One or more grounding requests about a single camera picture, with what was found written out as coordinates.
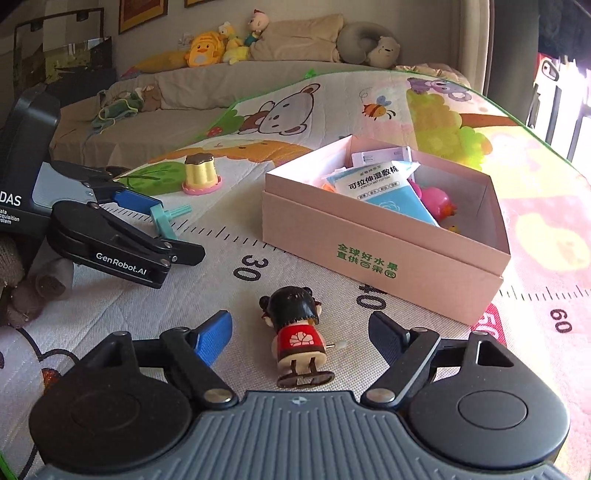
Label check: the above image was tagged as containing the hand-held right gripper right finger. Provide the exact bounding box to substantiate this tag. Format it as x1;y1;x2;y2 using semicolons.
361;311;520;409

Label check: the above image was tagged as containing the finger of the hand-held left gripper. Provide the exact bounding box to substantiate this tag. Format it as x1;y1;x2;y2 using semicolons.
45;200;206;290
48;160;165;221

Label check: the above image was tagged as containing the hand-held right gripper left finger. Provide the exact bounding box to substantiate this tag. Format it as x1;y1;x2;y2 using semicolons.
83;310;240;408

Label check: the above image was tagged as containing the teal plastic toy piece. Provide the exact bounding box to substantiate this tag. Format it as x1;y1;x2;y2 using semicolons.
149;204;191;241

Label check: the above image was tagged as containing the pink cardboard box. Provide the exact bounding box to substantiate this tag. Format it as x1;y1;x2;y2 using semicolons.
261;134;512;326

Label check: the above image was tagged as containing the wind-up doll red shirt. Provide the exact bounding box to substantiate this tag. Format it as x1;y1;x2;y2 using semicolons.
259;286;348;388

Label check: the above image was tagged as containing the blue white cotton packet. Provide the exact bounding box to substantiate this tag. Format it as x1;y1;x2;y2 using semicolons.
325;161;441;227

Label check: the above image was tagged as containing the pink and teal toy figure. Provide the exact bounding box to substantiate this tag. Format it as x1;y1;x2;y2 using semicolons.
409;180;458;220

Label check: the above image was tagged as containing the small white box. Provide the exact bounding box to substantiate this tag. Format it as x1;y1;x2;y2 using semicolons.
351;147;413;168

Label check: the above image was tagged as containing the printed play mat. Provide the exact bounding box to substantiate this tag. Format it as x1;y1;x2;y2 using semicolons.
0;69;591;480

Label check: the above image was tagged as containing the yellow toy pudding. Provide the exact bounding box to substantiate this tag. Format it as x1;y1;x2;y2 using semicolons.
181;153;223;196

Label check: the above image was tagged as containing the green cloth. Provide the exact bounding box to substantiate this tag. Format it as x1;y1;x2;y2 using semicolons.
90;88;144;130

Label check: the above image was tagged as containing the brown plush toy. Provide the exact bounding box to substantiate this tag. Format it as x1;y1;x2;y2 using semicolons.
0;231;77;329

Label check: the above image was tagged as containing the small brown plush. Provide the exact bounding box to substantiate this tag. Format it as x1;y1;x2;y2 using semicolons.
139;85;162;112

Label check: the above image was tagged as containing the long yellow pillow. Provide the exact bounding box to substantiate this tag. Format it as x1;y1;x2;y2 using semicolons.
133;50;190;73

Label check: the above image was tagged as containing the yellow duck plush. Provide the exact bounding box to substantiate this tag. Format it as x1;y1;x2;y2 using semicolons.
185;31;228;69

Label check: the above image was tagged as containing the large framed picture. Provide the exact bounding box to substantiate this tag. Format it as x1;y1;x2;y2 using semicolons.
119;0;168;34

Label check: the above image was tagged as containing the small yellow bear plush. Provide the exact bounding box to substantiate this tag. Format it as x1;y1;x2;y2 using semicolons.
218;21;252;65

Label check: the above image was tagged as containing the cartoon boy doll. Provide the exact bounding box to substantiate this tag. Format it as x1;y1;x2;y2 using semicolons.
244;8;273;47

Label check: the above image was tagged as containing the beige pillow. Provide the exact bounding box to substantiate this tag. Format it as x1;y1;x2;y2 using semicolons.
249;14;345;63

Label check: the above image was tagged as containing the patterned beige blanket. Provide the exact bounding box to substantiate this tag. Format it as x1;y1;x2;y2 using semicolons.
392;64;472;89

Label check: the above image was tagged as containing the grey neck pillow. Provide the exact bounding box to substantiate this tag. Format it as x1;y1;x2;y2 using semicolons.
336;22;398;65

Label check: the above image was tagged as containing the white bear plush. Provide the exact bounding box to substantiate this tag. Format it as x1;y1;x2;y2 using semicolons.
367;36;402;69

